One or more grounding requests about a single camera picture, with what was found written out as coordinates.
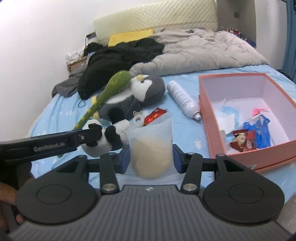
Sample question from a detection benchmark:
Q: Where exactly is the grey penguin plush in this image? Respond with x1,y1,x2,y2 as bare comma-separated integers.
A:
98,73,166,121

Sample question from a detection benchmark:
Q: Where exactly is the row of small bottles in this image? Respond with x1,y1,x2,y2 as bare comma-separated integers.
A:
221,26,241,36

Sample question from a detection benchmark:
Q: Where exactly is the grey duvet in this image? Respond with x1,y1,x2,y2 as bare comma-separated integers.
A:
129,27,270,76

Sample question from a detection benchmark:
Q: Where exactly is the brown cardboard box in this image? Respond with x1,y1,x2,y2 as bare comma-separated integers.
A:
67,55,90,74

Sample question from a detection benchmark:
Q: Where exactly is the yellow pillow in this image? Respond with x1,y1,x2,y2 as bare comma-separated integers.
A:
108,28,154,47

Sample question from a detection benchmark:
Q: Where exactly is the green plush stick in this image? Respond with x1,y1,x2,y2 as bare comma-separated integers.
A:
73,70,131,131

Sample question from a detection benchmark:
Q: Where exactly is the dark red snack packet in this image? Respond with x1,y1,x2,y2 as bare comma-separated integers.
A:
229,129,249,153

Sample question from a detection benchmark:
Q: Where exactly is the blue plastic bag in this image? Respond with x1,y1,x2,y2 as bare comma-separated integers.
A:
242,114,271,149

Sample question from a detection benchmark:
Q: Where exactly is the cream quilted headboard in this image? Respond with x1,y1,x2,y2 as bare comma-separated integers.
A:
93,0,219,44

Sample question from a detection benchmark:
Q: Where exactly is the yellow charm with pink string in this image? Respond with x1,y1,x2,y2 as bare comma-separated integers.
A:
253,107,270,117

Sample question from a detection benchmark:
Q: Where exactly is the white crumpled cloth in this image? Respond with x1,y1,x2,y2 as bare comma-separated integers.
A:
66,49,85,66

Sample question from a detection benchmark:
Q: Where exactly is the small panda plush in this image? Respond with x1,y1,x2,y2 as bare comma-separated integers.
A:
82,107,130,159

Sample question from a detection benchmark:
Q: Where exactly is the translucent bag with beige fluff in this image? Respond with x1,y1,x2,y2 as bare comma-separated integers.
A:
126,117,174,180

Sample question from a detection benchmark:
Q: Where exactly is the shiny red foil packet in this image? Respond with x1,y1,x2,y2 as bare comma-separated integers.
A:
143,107,168,127

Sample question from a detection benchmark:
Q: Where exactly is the white ring keychain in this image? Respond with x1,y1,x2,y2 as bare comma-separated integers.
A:
133,110,149,128

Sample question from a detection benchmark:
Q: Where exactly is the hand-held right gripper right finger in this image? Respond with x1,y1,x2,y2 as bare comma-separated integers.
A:
172,144,248,194

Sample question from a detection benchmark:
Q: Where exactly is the blue item in niche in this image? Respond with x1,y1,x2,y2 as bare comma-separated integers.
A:
240,35,258,48

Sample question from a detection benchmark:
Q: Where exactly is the blue printed bed sheet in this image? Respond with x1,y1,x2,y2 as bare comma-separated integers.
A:
25,63,296,205

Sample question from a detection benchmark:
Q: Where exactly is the black clothing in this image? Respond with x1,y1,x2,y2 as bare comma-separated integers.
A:
77,38,165,100

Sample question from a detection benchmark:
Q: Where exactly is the dark grey garment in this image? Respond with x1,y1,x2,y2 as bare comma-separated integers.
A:
51,69,90,98

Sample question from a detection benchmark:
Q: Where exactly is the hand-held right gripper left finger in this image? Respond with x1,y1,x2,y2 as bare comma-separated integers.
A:
57,146,131,194

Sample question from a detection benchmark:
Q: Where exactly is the person's left hand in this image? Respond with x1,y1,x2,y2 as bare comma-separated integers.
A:
0,182,24,225

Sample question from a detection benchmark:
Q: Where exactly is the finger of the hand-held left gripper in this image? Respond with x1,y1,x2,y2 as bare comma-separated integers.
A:
76,123,104,148

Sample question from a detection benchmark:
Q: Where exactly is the white spray can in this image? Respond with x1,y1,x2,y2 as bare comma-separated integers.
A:
167,80,202,121

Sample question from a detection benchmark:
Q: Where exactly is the pink cardboard box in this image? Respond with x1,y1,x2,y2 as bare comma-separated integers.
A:
198,73,296,174

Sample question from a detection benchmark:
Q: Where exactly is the blue curtain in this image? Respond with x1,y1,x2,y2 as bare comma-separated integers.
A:
280,0,296,82

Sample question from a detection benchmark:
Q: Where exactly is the blue face mask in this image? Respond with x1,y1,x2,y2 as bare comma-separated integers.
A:
218,97,244,135

